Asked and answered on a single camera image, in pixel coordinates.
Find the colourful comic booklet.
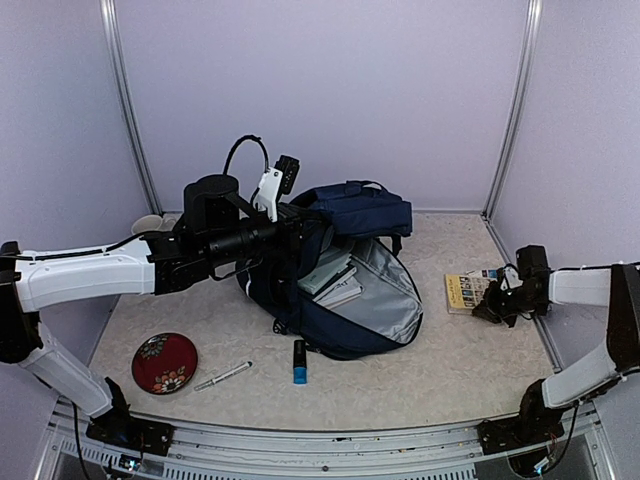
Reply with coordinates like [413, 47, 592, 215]
[463, 269, 499, 281]

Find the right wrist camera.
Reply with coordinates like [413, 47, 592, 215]
[496, 263, 522, 291]

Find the right aluminium frame post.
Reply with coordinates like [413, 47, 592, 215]
[480, 0, 543, 221]

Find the front aluminium rail base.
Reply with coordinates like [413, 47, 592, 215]
[34, 394, 616, 480]

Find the left aluminium frame post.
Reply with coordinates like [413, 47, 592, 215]
[99, 0, 163, 215]

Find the yellow picture grid booklet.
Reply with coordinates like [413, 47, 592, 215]
[444, 274, 492, 315]

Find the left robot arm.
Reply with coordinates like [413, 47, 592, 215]
[1, 168, 301, 456]

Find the white patterned ceramic cup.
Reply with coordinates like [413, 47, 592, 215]
[131, 214, 176, 235]

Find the black and blue stamp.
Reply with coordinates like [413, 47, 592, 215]
[293, 340, 307, 385]

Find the grey white book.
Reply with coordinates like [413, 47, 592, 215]
[298, 247, 351, 295]

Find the navy blue student backpack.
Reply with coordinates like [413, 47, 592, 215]
[235, 180, 423, 360]

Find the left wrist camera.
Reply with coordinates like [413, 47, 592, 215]
[250, 155, 300, 222]

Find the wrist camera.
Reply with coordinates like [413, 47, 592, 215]
[496, 263, 522, 291]
[250, 155, 300, 222]

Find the aluminium frame post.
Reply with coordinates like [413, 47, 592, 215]
[480, 0, 543, 221]
[99, 0, 163, 215]

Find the red floral plate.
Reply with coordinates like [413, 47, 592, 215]
[131, 332, 198, 395]

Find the clear plastic syringe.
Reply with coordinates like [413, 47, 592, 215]
[194, 361, 253, 392]

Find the pink paperback book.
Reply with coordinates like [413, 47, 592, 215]
[315, 277, 364, 309]

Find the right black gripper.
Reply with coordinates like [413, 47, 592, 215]
[473, 280, 547, 327]

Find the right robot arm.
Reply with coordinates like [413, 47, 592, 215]
[472, 245, 639, 454]

